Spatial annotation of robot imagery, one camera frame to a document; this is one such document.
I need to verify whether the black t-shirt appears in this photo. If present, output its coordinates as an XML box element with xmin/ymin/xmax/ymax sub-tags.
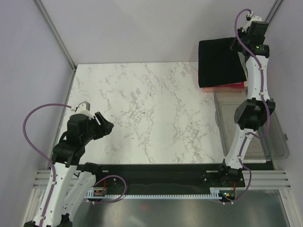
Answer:
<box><xmin>198</xmin><ymin>37</ymin><xmax>247</xmax><ymax>88</ymax></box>

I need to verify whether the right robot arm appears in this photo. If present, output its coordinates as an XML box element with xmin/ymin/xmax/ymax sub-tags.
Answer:
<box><xmin>217</xmin><ymin>17</ymin><xmax>276</xmax><ymax>186</ymax></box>

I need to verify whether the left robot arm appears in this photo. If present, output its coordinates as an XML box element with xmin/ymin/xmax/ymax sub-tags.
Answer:
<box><xmin>24</xmin><ymin>111</ymin><xmax>114</xmax><ymax>227</ymax></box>

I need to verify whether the folded red t-shirt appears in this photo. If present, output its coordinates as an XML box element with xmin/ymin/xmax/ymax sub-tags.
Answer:
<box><xmin>215</xmin><ymin>82</ymin><xmax>245</xmax><ymax>89</ymax></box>

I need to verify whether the folded peach t-shirt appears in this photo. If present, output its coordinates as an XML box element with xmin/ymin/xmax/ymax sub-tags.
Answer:
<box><xmin>203</xmin><ymin>86</ymin><xmax>245</xmax><ymax>92</ymax></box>

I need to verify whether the clear plastic bin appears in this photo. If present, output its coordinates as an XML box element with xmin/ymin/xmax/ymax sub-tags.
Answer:
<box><xmin>213</xmin><ymin>88</ymin><xmax>289</xmax><ymax>161</ymax></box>

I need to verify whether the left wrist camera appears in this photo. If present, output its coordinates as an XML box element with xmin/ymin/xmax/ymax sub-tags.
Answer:
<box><xmin>71</xmin><ymin>101</ymin><xmax>94</xmax><ymax>119</ymax></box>

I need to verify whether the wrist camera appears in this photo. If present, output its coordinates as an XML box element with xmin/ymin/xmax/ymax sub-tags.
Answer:
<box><xmin>71</xmin><ymin>101</ymin><xmax>94</xmax><ymax>119</ymax></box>
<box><xmin>242</xmin><ymin>13</ymin><xmax>262</xmax><ymax>33</ymax></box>

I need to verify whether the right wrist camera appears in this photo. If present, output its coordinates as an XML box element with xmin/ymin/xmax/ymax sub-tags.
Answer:
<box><xmin>242</xmin><ymin>13</ymin><xmax>262</xmax><ymax>33</ymax></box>

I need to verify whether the right aluminium frame post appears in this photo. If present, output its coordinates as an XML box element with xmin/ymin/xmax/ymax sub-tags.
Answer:
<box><xmin>265</xmin><ymin>0</ymin><xmax>284</xmax><ymax>24</ymax></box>

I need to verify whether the aluminium frame post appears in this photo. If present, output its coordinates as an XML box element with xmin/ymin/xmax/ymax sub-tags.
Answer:
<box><xmin>33</xmin><ymin>0</ymin><xmax>78</xmax><ymax>71</ymax></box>
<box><xmin>265</xmin><ymin>0</ymin><xmax>284</xmax><ymax>24</ymax></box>

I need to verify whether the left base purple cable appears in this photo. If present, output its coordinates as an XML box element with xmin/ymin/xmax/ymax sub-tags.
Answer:
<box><xmin>86</xmin><ymin>174</ymin><xmax>128</xmax><ymax>206</ymax></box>

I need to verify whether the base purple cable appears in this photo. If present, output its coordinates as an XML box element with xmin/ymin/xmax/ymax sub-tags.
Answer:
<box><xmin>86</xmin><ymin>174</ymin><xmax>128</xmax><ymax>206</ymax></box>
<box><xmin>219</xmin><ymin>165</ymin><xmax>252</xmax><ymax>206</ymax></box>

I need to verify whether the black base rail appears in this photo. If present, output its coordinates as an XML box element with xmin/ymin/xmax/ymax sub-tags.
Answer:
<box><xmin>77</xmin><ymin>163</ymin><xmax>245</xmax><ymax>195</ymax></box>

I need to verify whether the left aluminium frame post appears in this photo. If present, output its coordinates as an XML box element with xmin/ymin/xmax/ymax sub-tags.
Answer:
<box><xmin>33</xmin><ymin>0</ymin><xmax>78</xmax><ymax>71</ymax></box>

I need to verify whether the white slotted cable duct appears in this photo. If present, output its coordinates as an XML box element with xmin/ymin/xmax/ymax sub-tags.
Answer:
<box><xmin>85</xmin><ymin>189</ymin><xmax>236</xmax><ymax>200</ymax></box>

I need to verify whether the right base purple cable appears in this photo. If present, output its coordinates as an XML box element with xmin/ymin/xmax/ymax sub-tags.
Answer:
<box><xmin>219</xmin><ymin>165</ymin><xmax>252</xmax><ymax>206</ymax></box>

